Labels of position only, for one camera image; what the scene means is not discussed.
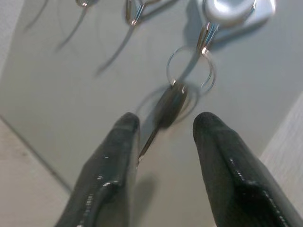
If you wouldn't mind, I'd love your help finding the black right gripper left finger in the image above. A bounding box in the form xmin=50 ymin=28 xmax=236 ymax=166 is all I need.
xmin=55 ymin=112 xmax=140 ymax=227

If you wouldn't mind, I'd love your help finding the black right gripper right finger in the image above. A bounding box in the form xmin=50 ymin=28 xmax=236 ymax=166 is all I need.
xmin=192 ymin=112 xmax=303 ymax=227

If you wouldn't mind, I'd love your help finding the black-headed car key with ring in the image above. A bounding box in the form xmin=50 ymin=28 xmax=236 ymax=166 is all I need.
xmin=138 ymin=46 xmax=217 ymax=164

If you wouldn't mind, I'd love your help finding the white knob wall hook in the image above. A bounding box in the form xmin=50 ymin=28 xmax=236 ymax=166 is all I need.
xmin=196 ymin=0 xmax=277 ymax=54

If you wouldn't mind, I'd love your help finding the silver wire hook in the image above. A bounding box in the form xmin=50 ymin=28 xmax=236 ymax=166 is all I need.
xmin=75 ymin=0 xmax=97 ymax=8
xmin=124 ymin=0 xmax=146 ymax=26

